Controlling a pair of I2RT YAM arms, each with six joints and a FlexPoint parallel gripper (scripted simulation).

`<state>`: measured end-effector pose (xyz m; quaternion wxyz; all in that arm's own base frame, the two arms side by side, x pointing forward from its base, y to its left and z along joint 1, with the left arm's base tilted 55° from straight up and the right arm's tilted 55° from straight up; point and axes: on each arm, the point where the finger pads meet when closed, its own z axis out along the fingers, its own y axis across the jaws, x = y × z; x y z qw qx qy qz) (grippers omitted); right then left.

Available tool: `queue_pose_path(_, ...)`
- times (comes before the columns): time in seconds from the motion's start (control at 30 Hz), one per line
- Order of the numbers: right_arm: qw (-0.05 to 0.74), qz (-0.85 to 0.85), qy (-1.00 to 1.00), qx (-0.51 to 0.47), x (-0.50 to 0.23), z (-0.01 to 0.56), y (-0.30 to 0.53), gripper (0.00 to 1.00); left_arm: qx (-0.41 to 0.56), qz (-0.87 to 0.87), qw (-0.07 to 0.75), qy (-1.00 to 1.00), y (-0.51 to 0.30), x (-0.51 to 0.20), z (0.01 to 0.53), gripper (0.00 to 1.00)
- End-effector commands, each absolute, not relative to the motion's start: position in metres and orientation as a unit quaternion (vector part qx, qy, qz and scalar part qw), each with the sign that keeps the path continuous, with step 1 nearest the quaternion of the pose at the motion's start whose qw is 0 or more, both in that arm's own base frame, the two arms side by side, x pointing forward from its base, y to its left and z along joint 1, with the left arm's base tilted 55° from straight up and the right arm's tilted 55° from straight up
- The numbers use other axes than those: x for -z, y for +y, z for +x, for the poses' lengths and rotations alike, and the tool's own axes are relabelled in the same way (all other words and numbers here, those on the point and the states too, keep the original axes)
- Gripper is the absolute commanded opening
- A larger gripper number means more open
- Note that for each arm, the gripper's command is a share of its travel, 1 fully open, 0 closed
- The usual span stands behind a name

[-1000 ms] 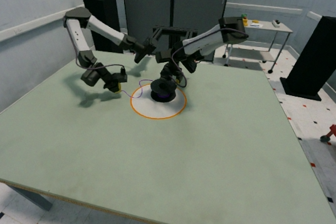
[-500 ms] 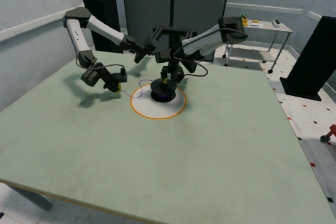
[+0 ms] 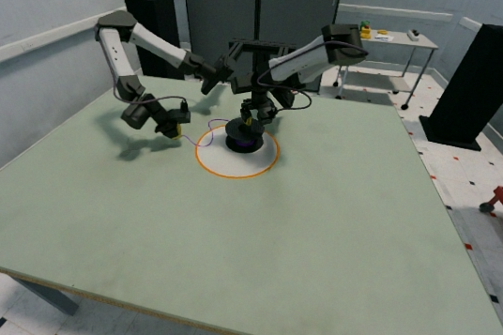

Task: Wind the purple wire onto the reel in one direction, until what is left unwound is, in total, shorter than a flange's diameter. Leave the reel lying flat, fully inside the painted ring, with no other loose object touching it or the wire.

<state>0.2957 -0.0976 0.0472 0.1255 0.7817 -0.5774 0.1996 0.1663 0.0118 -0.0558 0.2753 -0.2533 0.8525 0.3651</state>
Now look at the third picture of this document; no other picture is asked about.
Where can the white flat disc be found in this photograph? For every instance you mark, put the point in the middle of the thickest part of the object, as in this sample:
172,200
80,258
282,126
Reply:
220,159

